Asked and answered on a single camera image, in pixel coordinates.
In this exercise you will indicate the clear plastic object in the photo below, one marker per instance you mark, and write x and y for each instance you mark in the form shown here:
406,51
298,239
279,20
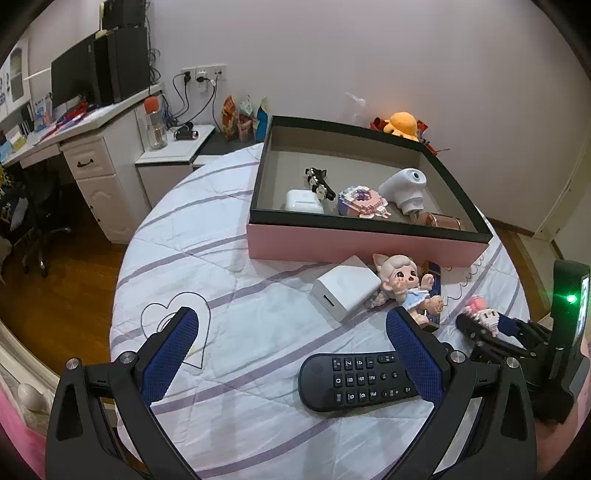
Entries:
358,106

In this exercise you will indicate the white desk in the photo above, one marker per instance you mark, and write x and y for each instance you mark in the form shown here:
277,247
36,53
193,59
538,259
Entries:
97,184

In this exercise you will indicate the leopard print cloth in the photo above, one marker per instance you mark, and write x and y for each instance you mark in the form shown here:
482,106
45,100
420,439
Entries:
5,194

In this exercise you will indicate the white earbuds case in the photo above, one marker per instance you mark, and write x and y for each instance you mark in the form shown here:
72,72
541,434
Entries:
302,201

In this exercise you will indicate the white wall outlet strip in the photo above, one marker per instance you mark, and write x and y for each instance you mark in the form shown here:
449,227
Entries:
205,73

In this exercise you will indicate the white nightstand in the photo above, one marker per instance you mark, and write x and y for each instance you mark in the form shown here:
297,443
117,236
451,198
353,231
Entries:
161,180

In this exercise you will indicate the pink box with black rim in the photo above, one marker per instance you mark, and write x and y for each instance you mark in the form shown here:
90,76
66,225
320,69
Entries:
369,247

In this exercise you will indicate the blue snack packet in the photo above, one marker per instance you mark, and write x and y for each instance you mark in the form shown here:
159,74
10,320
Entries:
262,122

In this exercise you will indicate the small black device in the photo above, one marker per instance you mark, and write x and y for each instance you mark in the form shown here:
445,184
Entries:
186,133

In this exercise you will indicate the pink-haired doll figure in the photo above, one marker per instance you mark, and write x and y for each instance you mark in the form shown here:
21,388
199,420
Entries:
401,277

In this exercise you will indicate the clear bottle with orange lid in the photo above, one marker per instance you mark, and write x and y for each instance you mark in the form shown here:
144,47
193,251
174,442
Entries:
154,131

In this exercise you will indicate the black small toy figure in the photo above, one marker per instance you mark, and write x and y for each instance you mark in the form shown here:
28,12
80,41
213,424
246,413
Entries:
318,182

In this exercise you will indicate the black monitor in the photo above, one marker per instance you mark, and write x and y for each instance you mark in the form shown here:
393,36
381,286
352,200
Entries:
71,78

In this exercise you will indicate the black office chair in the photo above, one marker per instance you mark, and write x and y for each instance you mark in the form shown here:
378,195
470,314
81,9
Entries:
44,207

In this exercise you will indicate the green white snack packet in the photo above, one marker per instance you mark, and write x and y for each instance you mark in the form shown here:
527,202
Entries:
247,117

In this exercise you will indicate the orange octopus plush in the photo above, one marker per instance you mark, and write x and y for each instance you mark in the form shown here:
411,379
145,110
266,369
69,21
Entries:
401,122

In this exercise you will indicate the black computer tower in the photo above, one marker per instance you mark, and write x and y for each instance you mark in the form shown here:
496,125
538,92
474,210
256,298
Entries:
122,64

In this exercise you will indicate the white door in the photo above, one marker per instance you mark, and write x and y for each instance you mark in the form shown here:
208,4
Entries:
568,198

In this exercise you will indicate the dark blue small box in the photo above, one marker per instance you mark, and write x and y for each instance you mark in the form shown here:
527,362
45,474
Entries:
434,272

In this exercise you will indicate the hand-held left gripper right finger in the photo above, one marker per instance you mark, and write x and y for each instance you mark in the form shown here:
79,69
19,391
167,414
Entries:
415,360

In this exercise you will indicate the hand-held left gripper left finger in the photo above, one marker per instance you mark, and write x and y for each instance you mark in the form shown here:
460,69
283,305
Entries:
171,355

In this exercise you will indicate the red items on desk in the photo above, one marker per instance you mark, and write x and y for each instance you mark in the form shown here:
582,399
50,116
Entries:
74,113

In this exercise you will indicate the white charger cube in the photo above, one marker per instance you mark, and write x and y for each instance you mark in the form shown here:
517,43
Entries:
341,288

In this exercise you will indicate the white cat brick figure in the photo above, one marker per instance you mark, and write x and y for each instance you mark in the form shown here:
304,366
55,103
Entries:
485,318

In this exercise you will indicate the white glass-door cabinet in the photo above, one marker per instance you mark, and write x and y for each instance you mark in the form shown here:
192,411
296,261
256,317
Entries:
16,74

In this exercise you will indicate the pink brick block figure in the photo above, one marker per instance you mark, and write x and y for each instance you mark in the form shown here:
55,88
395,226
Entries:
362,203

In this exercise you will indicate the blue printed card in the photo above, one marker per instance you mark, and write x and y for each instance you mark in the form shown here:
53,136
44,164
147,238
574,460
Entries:
44,110

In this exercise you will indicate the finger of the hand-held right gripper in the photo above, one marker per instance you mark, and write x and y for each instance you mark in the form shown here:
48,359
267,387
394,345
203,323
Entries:
510,326
475,331

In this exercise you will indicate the pink blanket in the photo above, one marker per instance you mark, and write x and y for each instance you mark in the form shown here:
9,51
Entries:
18,443

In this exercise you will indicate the white bed frame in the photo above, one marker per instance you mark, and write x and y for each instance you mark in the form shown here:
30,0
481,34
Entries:
30,398

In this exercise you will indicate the black remote control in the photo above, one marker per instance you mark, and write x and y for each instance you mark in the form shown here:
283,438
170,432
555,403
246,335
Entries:
351,381

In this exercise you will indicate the white thermometer gun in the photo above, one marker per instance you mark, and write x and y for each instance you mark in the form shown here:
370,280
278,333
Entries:
401,182

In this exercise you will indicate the orange snack packet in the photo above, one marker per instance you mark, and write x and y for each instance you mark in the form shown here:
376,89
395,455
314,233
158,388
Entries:
230,120

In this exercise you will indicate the rose gold metal cylinder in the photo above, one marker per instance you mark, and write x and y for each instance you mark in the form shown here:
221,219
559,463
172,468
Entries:
441,220

